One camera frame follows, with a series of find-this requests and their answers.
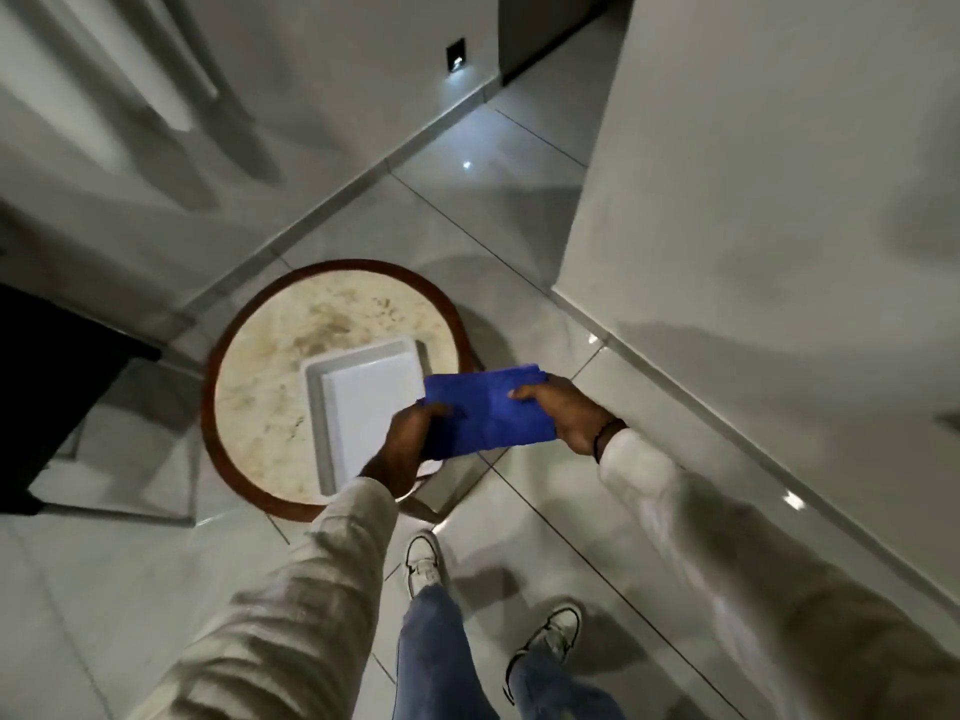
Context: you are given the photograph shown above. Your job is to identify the person's right forearm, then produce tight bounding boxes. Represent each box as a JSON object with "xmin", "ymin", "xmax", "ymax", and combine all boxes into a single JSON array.
[{"xmin": 598, "ymin": 427, "xmax": 960, "ymax": 720}]

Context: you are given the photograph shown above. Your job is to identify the person's leg in jeans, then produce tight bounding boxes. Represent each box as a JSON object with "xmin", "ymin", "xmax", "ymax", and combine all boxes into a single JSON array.
[
  {"xmin": 507, "ymin": 652, "xmax": 627, "ymax": 720},
  {"xmin": 393, "ymin": 583, "xmax": 480, "ymax": 720}
]

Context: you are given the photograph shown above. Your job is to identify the round marble side table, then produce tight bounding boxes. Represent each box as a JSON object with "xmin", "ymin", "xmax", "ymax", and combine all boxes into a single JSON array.
[{"xmin": 200, "ymin": 259, "xmax": 477, "ymax": 524}]

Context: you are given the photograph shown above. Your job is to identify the blue cloth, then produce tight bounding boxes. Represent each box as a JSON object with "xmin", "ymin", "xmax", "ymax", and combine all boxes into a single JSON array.
[{"xmin": 417, "ymin": 363, "xmax": 559, "ymax": 463}]

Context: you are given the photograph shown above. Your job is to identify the person's right white sneaker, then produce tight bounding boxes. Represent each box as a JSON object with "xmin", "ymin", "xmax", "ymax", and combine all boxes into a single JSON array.
[{"xmin": 504, "ymin": 604, "xmax": 585, "ymax": 704}]

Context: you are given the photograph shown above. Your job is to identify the person's right leg in jeans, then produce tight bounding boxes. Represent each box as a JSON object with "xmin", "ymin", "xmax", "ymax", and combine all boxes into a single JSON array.
[{"xmin": 507, "ymin": 652, "xmax": 627, "ymax": 720}]

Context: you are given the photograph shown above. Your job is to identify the person's left white sneaker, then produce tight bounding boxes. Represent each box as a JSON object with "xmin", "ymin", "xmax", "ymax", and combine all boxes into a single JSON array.
[{"xmin": 405, "ymin": 530, "xmax": 448, "ymax": 599}]

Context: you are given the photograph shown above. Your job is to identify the white rectangular tray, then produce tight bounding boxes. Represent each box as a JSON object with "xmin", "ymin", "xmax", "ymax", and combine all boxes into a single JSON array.
[{"xmin": 302, "ymin": 336, "xmax": 446, "ymax": 498}]

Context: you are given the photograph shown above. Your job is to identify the person's left forearm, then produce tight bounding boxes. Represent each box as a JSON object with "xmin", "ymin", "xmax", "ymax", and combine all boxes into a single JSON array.
[{"xmin": 123, "ymin": 476, "xmax": 400, "ymax": 720}]

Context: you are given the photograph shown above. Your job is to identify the black furniture piece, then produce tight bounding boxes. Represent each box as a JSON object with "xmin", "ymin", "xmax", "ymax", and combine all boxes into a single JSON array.
[{"xmin": 0, "ymin": 283, "xmax": 164, "ymax": 517}]

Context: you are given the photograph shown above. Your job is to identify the person's left leg in jeans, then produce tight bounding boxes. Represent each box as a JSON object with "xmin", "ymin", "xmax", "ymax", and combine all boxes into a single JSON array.
[{"xmin": 393, "ymin": 583, "xmax": 480, "ymax": 720}]

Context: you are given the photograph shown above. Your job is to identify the person's left hand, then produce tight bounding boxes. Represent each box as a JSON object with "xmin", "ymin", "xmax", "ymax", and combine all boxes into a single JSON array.
[{"xmin": 357, "ymin": 401, "xmax": 456, "ymax": 498}]

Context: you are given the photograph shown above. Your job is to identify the black wrist bracelet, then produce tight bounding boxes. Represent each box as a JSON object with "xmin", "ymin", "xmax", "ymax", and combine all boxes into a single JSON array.
[{"xmin": 592, "ymin": 418, "xmax": 628, "ymax": 465}]

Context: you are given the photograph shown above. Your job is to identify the person's white sneaker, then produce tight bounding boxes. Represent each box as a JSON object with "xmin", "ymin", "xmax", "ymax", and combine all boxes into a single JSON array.
[
  {"xmin": 504, "ymin": 604, "xmax": 585, "ymax": 704},
  {"xmin": 405, "ymin": 530, "xmax": 448, "ymax": 599}
]

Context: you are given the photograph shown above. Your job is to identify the person's right hand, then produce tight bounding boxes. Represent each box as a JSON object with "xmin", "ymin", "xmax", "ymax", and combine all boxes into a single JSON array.
[{"xmin": 508, "ymin": 375, "xmax": 627, "ymax": 456}]

